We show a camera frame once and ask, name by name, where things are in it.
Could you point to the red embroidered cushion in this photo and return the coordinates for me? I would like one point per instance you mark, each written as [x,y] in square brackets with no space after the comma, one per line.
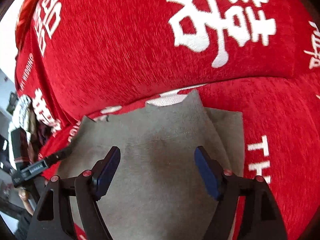
[24,19]

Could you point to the red sofa seat cover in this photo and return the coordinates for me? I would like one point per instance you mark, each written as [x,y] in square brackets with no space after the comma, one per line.
[281,126]

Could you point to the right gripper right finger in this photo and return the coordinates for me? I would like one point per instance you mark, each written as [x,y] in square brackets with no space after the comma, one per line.
[261,218]

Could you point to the grey knitted garment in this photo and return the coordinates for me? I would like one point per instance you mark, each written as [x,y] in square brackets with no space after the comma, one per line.
[157,191]

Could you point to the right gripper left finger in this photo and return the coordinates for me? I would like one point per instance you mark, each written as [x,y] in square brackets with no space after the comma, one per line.
[53,218]

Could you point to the red sofa back cover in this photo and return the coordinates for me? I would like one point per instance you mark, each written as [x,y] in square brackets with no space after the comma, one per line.
[80,56]

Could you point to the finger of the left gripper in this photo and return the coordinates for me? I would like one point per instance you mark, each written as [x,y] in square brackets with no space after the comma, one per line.
[56,157]

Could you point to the light patterned clothes pile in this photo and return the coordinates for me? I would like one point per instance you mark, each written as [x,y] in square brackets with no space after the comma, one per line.
[23,117]

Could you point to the person's left hand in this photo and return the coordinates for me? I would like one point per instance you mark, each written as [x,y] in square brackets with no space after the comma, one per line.
[24,196]

